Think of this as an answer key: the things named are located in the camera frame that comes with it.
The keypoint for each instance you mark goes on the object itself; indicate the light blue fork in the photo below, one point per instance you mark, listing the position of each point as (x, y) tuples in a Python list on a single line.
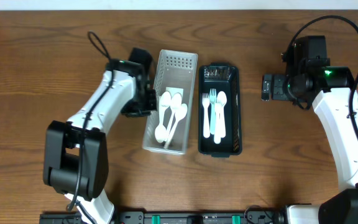
[(212, 98)]

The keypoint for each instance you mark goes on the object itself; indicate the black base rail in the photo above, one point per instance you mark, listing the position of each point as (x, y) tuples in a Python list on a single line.
[(256, 216)]

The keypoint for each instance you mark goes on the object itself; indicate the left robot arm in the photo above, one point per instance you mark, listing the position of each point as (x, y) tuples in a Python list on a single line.
[(76, 155)]

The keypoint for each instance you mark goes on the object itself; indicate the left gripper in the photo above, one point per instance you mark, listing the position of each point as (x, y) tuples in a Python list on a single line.
[(148, 101)]

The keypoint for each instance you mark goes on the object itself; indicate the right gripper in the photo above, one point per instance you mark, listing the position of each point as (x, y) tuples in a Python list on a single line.
[(278, 88)]

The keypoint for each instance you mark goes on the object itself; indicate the clear plastic basket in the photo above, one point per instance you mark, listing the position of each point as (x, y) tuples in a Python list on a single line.
[(176, 73)]

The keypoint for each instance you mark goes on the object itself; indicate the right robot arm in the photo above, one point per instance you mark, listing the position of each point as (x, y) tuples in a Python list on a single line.
[(311, 82)]

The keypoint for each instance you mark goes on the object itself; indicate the black plastic basket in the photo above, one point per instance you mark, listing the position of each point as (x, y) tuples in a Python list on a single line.
[(222, 77)]

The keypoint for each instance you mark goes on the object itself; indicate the white fork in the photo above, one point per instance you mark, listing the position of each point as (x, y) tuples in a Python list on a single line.
[(205, 104), (217, 135)]

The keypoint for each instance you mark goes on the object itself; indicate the white spoon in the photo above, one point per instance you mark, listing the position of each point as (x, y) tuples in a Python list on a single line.
[(179, 115), (175, 104), (222, 100), (164, 103)]

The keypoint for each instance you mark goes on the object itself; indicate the white spoon handle up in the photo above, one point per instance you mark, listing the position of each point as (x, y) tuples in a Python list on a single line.
[(160, 133)]

